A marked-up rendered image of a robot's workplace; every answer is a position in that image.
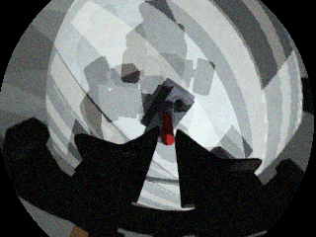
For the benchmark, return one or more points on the dark red peg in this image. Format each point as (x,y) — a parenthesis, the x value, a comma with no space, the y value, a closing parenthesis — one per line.
(167,135)

